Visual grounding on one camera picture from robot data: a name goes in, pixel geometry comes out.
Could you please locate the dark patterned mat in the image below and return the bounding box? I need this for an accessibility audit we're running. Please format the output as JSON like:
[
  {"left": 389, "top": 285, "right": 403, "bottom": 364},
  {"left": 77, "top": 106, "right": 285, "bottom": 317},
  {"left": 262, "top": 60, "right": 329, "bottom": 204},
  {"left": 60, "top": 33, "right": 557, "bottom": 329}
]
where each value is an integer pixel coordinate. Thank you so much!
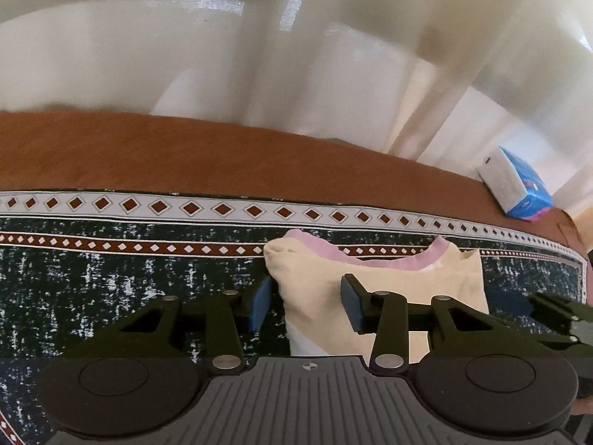
[{"left": 0, "top": 188, "right": 593, "bottom": 445}]

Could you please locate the white t-shirt with beige sleeves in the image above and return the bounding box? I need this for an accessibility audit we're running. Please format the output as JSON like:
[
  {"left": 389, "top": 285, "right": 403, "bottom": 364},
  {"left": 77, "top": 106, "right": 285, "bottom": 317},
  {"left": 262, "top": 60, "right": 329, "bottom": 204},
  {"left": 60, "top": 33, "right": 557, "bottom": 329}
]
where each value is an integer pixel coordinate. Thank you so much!
[{"left": 263, "top": 229, "right": 491, "bottom": 363}]

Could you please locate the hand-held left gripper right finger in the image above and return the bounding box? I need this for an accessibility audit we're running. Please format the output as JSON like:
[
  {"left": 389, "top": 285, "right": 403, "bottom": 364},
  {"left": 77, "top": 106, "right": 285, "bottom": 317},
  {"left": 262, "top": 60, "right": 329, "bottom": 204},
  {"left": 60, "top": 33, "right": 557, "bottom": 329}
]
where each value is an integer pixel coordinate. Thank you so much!
[{"left": 340, "top": 273, "right": 538, "bottom": 375}]

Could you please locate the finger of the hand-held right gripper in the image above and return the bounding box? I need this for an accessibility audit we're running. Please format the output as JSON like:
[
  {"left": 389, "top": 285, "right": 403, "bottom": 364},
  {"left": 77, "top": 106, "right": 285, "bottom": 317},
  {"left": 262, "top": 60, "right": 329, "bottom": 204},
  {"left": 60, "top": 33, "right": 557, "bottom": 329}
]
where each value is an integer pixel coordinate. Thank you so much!
[
  {"left": 534, "top": 322, "right": 593, "bottom": 348},
  {"left": 486, "top": 287, "right": 593, "bottom": 323}
]

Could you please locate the sheer cream curtain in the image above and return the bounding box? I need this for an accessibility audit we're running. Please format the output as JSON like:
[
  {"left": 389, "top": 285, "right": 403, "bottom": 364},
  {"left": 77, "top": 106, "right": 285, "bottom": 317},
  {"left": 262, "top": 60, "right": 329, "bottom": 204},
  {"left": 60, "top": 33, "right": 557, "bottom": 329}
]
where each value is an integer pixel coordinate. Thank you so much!
[{"left": 0, "top": 0, "right": 593, "bottom": 216}]

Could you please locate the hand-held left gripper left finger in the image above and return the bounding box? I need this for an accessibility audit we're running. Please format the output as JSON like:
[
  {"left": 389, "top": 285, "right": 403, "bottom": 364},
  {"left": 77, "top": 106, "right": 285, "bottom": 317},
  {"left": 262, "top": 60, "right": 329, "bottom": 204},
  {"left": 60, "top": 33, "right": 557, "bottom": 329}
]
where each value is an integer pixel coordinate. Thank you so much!
[{"left": 79, "top": 278, "right": 274, "bottom": 374}]

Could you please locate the blue tissue box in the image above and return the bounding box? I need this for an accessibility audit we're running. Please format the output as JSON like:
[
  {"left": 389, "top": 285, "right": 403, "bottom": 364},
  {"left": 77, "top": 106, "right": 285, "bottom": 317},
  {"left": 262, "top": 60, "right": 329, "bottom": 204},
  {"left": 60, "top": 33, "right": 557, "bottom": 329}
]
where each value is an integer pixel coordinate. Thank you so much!
[{"left": 477, "top": 146, "right": 555, "bottom": 221}]

